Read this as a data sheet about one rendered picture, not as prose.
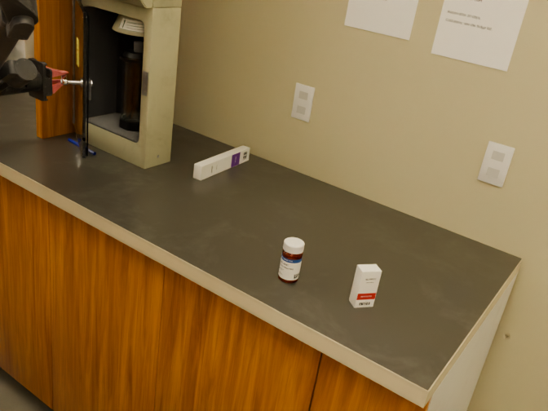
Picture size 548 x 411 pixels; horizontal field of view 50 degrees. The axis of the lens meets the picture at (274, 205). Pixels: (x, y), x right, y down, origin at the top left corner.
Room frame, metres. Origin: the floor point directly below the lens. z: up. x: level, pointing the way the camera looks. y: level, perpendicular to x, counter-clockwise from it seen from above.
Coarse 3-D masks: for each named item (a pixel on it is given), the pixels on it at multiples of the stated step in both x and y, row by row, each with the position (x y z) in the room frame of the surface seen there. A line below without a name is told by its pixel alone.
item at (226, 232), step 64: (0, 128) 1.78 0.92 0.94; (64, 192) 1.39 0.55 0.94; (128, 192) 1.45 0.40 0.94; (192, 192) 1.52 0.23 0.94; (256, 192) 1.59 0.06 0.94; (320, 192) 1.67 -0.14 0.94; (192, 256) 1.17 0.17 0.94; (256, 256) 1.22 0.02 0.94; (320, 256) 1.27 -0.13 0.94; (384, 256) 1.32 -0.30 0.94; (448, 256) 1.37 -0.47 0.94; (512, 256) 1.44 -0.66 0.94; (320, 320) 1.00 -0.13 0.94; (384, 320) 1.03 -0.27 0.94; (448, 320) 1.07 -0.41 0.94; (384, 384) 0.88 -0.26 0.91
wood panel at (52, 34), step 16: (48, 0) 1.78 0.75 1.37; (64, 0) 1.82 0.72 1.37; (48, 16) 1.77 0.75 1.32; (64, 16) 1.82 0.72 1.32; (48, 32) 1.77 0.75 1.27; (64, 32) 1.82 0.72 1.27; (48, 48) 1.77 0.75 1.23; (64, 48) 1.82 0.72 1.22; (48, 64) 1.77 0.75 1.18; (64, 64) 1.82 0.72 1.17; (48, 96) 1.77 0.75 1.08; (64, 96) 1.82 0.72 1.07; (48, 112) 1.77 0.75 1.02; (64, 112) 1.82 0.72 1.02; (48, 128) 1.77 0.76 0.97; (64, 128) 1.82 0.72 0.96
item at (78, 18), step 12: (84, 12) 1.52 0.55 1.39; (84, 24) 1.51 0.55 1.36; (84, 36) 1.51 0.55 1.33; (84, 48) 1.51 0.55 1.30; (84, 60) 1.51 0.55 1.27; (84, 72) 1.51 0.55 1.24; (84, 84) 1.51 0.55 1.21; (84, 96) 1.51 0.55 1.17; (84, 108) 1.51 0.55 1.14; (84, 120) 1.51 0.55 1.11; (84, 132) 1.51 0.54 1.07; (84, 144) 1.51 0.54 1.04; (84, 156) 1.51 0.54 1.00
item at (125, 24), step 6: (120, 18) 1.74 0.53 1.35; (126, 18) 1.72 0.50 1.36; (132, 18) 1.72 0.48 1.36; (114, 24) 1.75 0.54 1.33; (120, 24) 1.73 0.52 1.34; (126, 24) 1.72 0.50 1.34; (132, 24) 1.71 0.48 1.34; (138, 24) 1.71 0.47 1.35; (114, 30) 1.73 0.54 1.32; (120, 30) 1.72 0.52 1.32; (126, 30) 1.71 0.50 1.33; (132, 30) 1.71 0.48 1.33; (138, 30) 1.71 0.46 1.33; (138, 36) 1.70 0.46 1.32
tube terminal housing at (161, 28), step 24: (96, 0) 1.75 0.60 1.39; (168, 0) 1.68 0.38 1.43; (144, 24) 1.65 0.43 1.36; (168, 24) 1.68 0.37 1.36; (144, 48) 1.64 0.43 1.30; (168, 48) 1.69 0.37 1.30; (168, 72) 1.70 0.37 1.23; (144, 96) 1.64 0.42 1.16; (168, 96) 1.70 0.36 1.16; (144, 120) 1.64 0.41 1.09; (168, 120) 1.71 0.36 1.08; (96, 144) 1.74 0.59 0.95; (120, 144) 1.69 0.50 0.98; (144, 144) 1.63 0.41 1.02; (168, 144) 1.71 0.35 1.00; (144, 168) 1.63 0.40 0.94
